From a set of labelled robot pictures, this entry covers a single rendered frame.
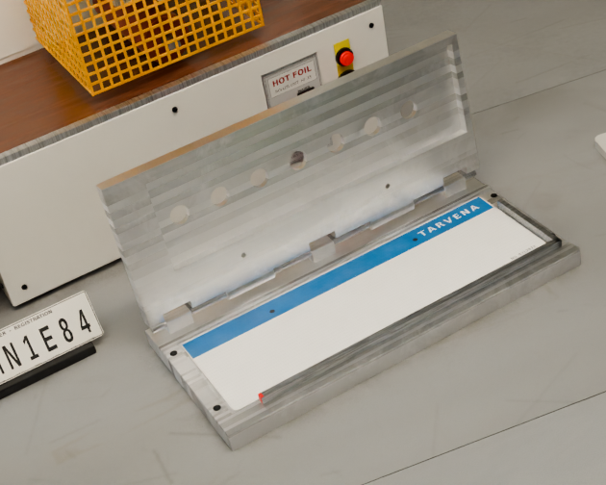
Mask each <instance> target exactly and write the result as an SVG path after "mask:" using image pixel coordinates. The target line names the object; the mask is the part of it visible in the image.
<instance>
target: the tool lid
mask: <svg viewBox="0 0 606 485"><path fill-rule="evenodd" d="M409 100H411V101H412V102H413V104H414V108H413V111H412V113H411V114H410V115H409V116H407V117H402V116H401V113H400V110H401V107H402V105H403V104H404V103H405V102H406V101H409ZM374 116H375V117H376V118H377V120H378V125H377V128H376V130H375V131H374V132H373V133H371V134H367V133H366V132H365V124H366V121H367V120H368V119H369V118H371V117H374ZM335 134H340V135H341V145H340V146H339V147H338V148H337V149H336V150H333V151H329V149H328V147H327V142H328V140H329V139H330V137H331V136H333V135H335ZM296 151H302V152H303V154H304V161H303V163H302V164H301V166H299V167H296V168H292V167H290V156H291V155H292V154H293V153H294V152H296ZM259 168H263V169H264V170H265V180H264V181H263V183H262V184H261V185H259V186H252V184H251V181H250V179H251V175H252V173H253V172H254V171H255V170H257V169H259ZM477 168H479V162H478V156H477V150H476V145H475V139H474V134H473V128H472V122H471V116H470V111H469V105H468V100H467V89H466V83H465V78H464V72H463V67H462V61H461V55H460V49H459V44H458V39H457V34H456V33H453V32H451V31H448V30H447V31H445V32H442V33H440V34H438V35H436V36H433V37H431V38H429V39H426V40H424V41H422V42H419V43H417V44H415V45H413V46H410V47H408V48H406V49H403V50H401V51H399V52H397V53H394V54H392V55H390V56H388V57H386V58H384V59H382V60H379V61H377V62H375V63H373V64H369V65H367V66H365V67H362V68H360V69H358V70H355V71H353V72H351V73H349V74H346V75H344V76H342V77H340V78H338V79H336V80H334V81H331V82H329V83H327V84H325V85H322V86H320V87H318V88H315V89H312V90H310V91H307V92H305V93H303V94H300V95H298V96H296V97H294V98H292V99H290V100H288V101H286V102H283V103H281V104H279V105H276V106H274V107H272V108H270V109H267V110H265V111H263V112H260V113H258V114H256V115H252V116H250V117H249V118H247V119H244V120H242V121H240V122H237V123H235V124H233V125H231V126H228V127H226V128H224V129H221V130H219V131H217V132H215V133H212V134H210V135H209V136H207V137H204V138H202V139H200V140H196V141H194V142H192V143H189V144H187V145H185V146H183V147H180V148H178V149H176V150H173V151H171V152H169V153H167V154H164V155H163V156H161V157H158V158H156V159H154V160H152V161H149V162H147V163H145V164H143V165H140V166H137V167H134V168H132V169H130V170H128V171H125V172H123V173H121V174H118V175H116V176H115V177H113V178H110V179H108V180H106V181H104V182H101V183H99V184H97V185H96V188H97V191H98V193H99V196H100V199H101V202H102V205H103V207H104V210H105V213H106V216H107V219H108V221H109V224H110V226H111V229H112V232H113V234H114V239H115V242H116V245H117V247H118V250H119V253H120V256H121V259H122V261H123V264H124V267H125V269H126V272H127V274H128V277H129V280H130V283H131V286H132V288H133V291H134V294H135V297H136V300H137V302H138V305H139V309H140V312H141V314H142V317H143V320H144V322H145V323H146V324H147V325H148V327H149V328H153V327H155V326H157V325H159V324H161V323H163V322H164V316H163V314H165V313H167V312H169V311H171V310H173V309H175V308H177V307H179V306H181V305H183V304H185V303H188V304H189V305H190V306H191V307H192V308H194V307H196V306H198V305H200V304H202V303H204V302H206V301H208V300H210V299H212V298H214V297H216V296H218V295H220V294H223V293H227V297H226V298H227V299H229V300H230V299H232V298H234V297H236V296H238V295H240V294H243V293H245V292H247V291H249V290H251V289H253V288H255V287H257V286H259V285H261V284H263V283H265V282H267V281H269V280H271V279H273V278H275V272H274V268H277V267H279V266H281V265H283V264H284V263H286V262H288V261H290V260H292V259H294V258H296V257H298V256H300V255H302V254H304V253H306V252H308V251H310V250H311V248H310V246H309V243H311V242H313V241H315V240H317V239H319V238H321V237H323V236H325V235H327V234H331V235H332V236H333V237H335V238H337V237H339V236H341V235H343V234H345V233H347V232H349V231H351V230H353V229H355V228H357V227H360V226H362V225H364V224H366V223H368V222H369V224H370V227H369V229H370V230H372V229H375V228H377V227H379V226H381V225H383V224H385V223H387V222H389V221H391V220H393V219H395V218H397V217H400V216H402V215H404V214H406V213H408V212H410V211H412V210H413V209H414V208H415V204H414V200H415V199H417V198H419V197H421V196H423V195H425V194H426V193H428V192H430V191H433V190H435V189H437V188H439V187H442V186H444V182H443V178H444V177H446V176H448V175H450V174H452V173H454V172H456V171H458V170H461V171H463V172H465V173H470V172H472V171H474V170H475V169H477ZM218 187H224V188H225V189H226V191H227V194H226V197H225V199H224V200H223V201H222V202H221V203H218V204H214V203H213V202H212V200H211V195H212V192H213V191H214V190H215V189H216V188H218ZM179 205H184V206H186V208H187V214H186V216H185V218H184V219H183V220H181V221H179V222H172V221H171V219H170V213H171V211H172V210H173V209H174V208H175V207H176V206H179Z"/></svg>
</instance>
